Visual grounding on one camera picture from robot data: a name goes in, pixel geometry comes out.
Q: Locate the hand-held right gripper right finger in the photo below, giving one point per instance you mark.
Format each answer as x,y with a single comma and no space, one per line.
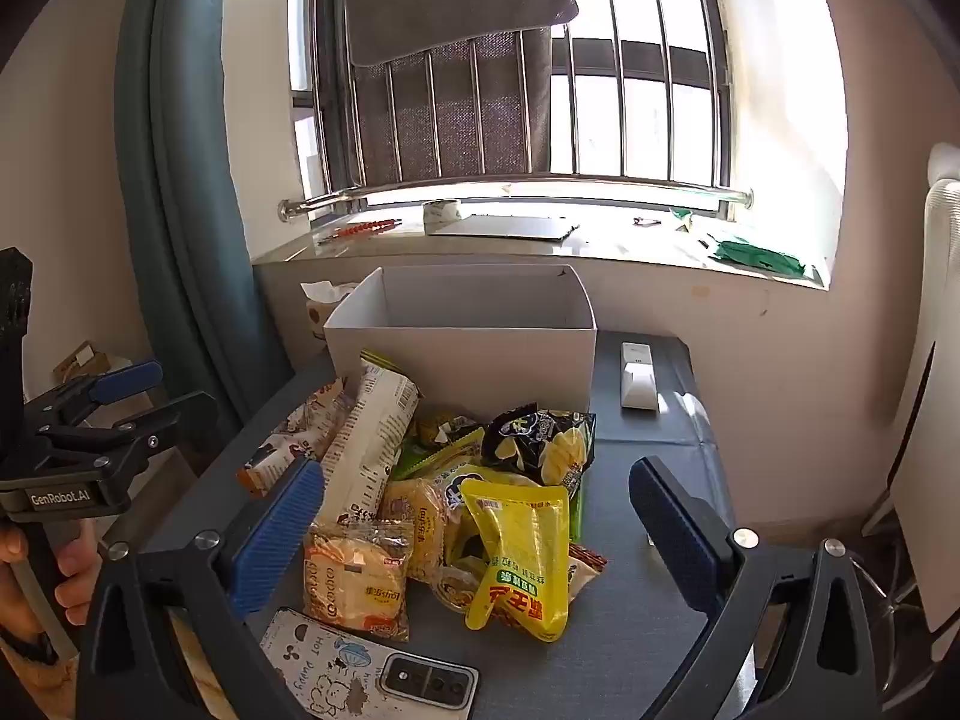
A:
675,540

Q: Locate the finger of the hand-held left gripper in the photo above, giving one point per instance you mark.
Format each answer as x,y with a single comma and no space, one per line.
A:
180,416
127,382

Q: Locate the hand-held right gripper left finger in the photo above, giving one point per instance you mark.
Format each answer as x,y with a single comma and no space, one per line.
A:
277,532

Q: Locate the brown snack packet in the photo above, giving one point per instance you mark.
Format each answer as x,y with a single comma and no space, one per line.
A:
585,570

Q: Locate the clear bread packet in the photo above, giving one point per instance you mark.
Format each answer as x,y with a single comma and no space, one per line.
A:
416,521
360,585

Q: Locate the cow-print snack packet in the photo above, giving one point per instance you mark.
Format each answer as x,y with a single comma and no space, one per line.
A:
300,427

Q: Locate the long cream snack packet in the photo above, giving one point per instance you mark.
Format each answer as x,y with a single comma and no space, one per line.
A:
371,435

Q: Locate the yellow snack pouch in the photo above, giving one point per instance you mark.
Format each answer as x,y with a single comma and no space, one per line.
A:
517,547

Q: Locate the black chip bag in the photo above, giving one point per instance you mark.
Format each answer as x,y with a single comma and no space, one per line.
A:
525,435

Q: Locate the clear jelly cup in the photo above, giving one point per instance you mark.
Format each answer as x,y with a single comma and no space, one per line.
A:
454,589

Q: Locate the white cardboard box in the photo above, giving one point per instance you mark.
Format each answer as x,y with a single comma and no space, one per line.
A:
465,367

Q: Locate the person's left hand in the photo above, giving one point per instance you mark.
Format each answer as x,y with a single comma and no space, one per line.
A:
75,577

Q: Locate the brown cardboard box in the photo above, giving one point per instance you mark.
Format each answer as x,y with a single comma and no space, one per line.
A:
82,364

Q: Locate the phone with cartoon case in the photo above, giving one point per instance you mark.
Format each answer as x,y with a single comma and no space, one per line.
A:
330,660

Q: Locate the white remote control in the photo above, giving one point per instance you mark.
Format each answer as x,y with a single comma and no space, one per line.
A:
639,382

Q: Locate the tissue box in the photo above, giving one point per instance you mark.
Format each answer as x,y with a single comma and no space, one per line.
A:
322,311

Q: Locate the teal curtain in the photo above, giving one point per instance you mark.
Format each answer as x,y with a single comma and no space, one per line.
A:
187,202

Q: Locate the red pen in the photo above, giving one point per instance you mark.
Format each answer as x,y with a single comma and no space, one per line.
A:
360,229

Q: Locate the green cloth bag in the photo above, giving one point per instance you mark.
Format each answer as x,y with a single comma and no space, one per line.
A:
757,255

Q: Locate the small green scrap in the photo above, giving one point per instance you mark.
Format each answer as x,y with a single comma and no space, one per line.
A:
681,217

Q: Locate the tape roll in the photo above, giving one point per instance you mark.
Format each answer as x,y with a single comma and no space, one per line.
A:
441,211

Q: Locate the grey flat board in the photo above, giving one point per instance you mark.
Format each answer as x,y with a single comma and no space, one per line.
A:
502,227

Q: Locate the steel window railing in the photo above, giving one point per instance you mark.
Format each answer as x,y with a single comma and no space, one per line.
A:
525,191

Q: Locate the dark mesh cloth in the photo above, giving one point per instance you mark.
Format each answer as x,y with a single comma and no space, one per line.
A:
457,120

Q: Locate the grey towel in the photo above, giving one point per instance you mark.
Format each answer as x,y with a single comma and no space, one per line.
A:
450,0

